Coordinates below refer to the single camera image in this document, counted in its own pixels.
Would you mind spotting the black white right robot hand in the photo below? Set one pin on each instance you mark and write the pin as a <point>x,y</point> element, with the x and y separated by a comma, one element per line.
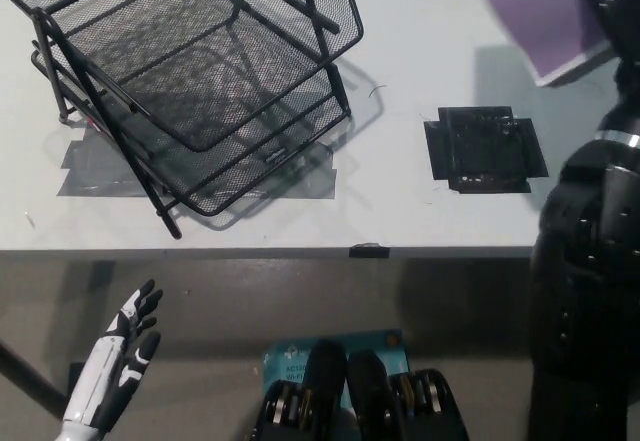
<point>617,11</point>

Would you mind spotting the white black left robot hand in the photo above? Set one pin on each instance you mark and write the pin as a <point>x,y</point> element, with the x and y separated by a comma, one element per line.
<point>107,361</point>

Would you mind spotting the black mesh two-tier file tray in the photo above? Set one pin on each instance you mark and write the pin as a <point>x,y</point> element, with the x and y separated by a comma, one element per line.
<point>190,61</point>

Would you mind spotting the black slanted table leg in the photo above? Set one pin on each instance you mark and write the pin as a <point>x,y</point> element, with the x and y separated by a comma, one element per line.
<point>30,378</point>

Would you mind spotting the grey tape patch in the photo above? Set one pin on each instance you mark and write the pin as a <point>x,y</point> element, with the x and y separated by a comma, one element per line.
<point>80,181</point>

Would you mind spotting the black tape square patch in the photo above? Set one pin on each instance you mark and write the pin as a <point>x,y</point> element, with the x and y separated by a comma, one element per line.
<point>482,153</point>

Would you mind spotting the teal wifi router box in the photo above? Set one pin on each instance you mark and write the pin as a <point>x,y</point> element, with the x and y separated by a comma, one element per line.
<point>370,343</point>

